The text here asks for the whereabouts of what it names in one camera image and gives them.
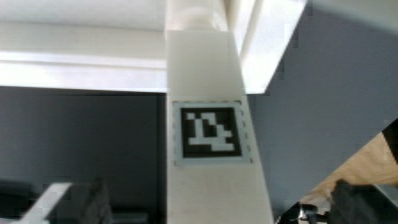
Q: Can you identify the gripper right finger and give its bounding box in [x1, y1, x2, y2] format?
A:
[329, 180, 398, 224]

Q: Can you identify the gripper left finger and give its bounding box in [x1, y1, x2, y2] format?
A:
[16, 179, 112, 224]

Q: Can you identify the white desk top tray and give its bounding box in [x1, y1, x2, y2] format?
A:
[0, 0, 309, 94]

